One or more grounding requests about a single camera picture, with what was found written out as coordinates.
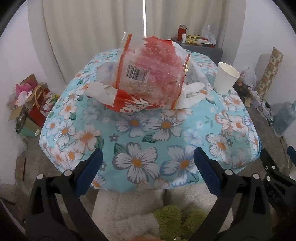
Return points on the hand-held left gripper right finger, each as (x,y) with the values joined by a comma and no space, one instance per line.
(205,171)

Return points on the red bottle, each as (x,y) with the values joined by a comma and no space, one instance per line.
(181,32)

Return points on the large water jug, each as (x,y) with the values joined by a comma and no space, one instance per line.
(285,118)

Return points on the red and white plastic bag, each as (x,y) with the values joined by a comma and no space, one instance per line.
(124,102)

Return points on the white paper cup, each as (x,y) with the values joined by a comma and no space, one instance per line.
(223,81)

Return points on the metal bowl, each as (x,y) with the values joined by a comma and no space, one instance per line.
(21,121)

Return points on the small white bottle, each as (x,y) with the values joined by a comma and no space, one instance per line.
(183,39)

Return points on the green plush cloth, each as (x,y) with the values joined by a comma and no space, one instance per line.
(171,220)

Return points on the cardboard box with pink tissue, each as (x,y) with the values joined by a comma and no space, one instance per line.
(23,92)

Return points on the clear plastic bag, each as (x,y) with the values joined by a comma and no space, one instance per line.
(209,36)

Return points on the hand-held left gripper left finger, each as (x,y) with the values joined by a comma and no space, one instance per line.
(90,171)

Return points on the red gift bag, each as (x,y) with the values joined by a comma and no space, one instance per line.
(38,113)

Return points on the grey cabinet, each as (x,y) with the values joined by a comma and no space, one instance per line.
(208,52)

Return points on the clear red-dotted plastic packaging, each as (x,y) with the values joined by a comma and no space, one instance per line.
(157,71)

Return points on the blue floral tablecloth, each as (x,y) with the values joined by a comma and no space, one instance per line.
(161,143)

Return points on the dark brown object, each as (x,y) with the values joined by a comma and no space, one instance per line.
(240,89)

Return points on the wooden board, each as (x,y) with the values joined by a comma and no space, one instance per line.
(20,168)

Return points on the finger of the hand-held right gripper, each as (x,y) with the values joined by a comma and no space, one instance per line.
(292,154)
(269,164)

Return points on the pile of yellow wrappers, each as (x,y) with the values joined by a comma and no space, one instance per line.
(193,38)

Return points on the cream curtain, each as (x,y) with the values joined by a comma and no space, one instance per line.
(81,34)

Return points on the green and gold gift bag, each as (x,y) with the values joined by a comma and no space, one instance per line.
(30,128)

